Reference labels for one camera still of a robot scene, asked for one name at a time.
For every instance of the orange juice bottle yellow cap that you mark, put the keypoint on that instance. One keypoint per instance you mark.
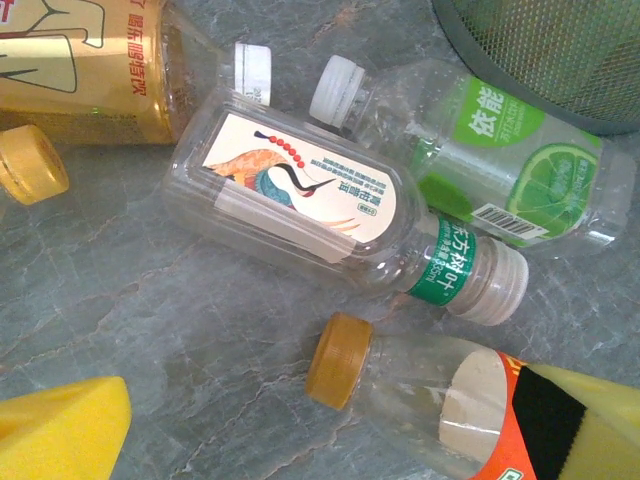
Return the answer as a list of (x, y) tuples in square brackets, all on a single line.
[(30, 165)]

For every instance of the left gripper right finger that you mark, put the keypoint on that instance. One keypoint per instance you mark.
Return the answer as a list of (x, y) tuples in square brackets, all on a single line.
[(600, 440)]

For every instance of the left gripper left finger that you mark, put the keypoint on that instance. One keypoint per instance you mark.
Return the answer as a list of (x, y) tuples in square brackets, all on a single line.
[(60, 435)]

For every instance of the crane picture clear bottle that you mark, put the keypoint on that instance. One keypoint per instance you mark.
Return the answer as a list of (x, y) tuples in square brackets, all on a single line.
[(300, 200)]

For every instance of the green lime label bottle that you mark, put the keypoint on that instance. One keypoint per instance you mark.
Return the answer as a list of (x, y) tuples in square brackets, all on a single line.
[(500, 125)]

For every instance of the orange-labelled bottle with yellow cap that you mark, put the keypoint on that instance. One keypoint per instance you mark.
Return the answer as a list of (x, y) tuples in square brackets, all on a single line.
[(415, 380)]

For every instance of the red gold tea bottle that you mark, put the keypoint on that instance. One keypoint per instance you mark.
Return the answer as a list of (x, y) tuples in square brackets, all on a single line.
[(75, 75)]

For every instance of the round mesh waste bin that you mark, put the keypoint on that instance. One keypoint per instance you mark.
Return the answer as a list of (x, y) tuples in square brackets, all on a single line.
[(550, 50)]

